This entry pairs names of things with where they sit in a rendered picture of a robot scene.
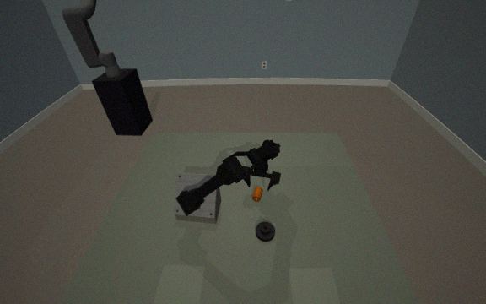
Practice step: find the orange cylinder with hole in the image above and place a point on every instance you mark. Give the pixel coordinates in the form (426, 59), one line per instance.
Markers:
(257, 194)

